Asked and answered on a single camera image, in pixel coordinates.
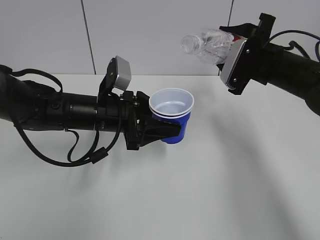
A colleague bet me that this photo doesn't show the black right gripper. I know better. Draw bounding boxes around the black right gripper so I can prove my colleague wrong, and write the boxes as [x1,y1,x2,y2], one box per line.
[216,13,277,85]

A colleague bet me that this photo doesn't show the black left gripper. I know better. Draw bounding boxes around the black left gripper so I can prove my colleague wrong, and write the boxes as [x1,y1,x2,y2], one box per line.
[96,91,182,151]

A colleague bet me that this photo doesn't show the clear water bottle red label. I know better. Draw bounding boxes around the clear water bottle red label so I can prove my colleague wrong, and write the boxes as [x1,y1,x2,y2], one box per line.
[180,29,242,65]

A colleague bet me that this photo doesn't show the blue paper cup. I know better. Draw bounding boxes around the blue paper cup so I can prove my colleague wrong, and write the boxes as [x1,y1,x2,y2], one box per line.
[148,88,195,144]

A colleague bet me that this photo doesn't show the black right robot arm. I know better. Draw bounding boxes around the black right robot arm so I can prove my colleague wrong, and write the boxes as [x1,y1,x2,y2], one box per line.
[218,13,320,115]

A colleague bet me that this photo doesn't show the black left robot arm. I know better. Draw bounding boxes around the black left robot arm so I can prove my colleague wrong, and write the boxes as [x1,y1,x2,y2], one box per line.
[0,58,182,150]

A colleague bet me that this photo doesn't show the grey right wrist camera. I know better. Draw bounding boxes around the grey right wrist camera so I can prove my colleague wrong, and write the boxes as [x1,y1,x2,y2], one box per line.
[220,38,251,96]

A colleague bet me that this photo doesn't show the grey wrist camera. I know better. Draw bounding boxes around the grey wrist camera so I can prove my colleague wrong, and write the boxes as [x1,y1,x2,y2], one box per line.
[220,38,251,96]
[97,55,132,103]

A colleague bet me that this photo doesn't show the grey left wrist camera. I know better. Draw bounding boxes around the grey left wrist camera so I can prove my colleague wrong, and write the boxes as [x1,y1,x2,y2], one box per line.
[97,55,132,103]

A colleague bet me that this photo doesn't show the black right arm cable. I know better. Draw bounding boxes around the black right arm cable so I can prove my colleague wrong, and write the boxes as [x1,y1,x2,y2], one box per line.
[268,29,320,62]

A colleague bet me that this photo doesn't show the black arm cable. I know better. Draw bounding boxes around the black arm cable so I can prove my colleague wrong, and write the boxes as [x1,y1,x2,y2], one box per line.
[268,29,320,62]
[9,67,123,167]

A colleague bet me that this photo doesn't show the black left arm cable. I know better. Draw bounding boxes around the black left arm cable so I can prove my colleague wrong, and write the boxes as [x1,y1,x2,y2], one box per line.
[9,67,123,167]

